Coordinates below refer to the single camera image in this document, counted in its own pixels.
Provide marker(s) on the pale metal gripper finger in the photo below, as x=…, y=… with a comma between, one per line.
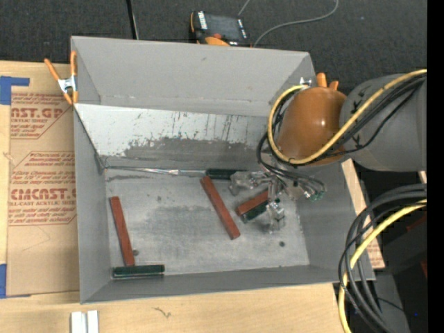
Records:
x=244, y=180
x=277, y=215

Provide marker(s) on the dark green flat block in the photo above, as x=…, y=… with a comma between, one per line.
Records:
x=256, y=213
x=138, y=271
x=220, y=173

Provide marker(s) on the red-brown flat block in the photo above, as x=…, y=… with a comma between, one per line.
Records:
x=122, y=231
x=251, y=203
x=220, y=206

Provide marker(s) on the grey metal bin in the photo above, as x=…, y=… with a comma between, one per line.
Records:
x=194, y=78

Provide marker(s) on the brown cardboard board red print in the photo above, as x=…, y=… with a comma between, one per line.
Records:
x=41, y=200

